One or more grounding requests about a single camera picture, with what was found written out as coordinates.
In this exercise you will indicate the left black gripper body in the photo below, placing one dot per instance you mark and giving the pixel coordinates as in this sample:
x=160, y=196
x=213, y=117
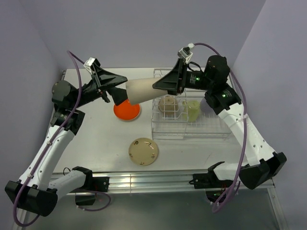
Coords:
x=89, y=91

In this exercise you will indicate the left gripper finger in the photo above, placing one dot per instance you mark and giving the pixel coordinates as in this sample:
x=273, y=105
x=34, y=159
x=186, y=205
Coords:
x=105, y=78
x=118, y=95

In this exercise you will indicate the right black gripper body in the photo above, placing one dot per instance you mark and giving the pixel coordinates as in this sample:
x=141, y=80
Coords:
x=194, y=80

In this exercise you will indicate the orange plate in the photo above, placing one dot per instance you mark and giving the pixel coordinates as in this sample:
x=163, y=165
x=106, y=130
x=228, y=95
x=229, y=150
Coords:
x=126, y=111

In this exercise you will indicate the beige plastic cup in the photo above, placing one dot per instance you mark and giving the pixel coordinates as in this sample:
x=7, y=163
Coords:
x=141, y=90

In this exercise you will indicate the white floral bowl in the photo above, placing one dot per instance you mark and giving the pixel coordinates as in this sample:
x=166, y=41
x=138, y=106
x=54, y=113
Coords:
x=168, y=105

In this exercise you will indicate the light green mug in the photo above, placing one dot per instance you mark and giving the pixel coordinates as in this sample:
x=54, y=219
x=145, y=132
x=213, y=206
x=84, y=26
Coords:
x=191, y=110

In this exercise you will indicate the beige floral saucer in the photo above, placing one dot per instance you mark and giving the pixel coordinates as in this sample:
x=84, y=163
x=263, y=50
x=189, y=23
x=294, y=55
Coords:
x=143, y=151

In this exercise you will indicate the purple plastic cup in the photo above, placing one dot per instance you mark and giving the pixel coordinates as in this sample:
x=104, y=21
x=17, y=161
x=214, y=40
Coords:
x=204, y=107

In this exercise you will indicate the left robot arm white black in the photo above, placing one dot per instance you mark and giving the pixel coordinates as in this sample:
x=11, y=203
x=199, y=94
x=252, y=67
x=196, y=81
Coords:
x=34, y=191

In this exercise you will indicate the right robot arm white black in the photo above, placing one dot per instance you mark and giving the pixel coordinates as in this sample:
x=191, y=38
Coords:
x=259, y=162

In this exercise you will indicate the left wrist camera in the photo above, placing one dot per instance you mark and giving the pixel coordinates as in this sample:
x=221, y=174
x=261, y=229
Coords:
x=89, y=64

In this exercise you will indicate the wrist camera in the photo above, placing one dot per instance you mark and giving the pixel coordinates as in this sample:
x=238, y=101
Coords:
x=186, y=53
x=89, y=64

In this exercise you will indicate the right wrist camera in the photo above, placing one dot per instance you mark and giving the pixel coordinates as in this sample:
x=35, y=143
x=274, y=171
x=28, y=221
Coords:
x=186, y=53

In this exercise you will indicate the white wire dish rack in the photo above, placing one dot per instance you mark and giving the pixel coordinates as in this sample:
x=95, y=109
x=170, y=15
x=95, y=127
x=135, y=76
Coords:
x=207, y=125

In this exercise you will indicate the aluminium mounting rail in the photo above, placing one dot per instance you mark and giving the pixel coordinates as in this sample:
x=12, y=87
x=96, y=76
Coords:
x=149, y=181

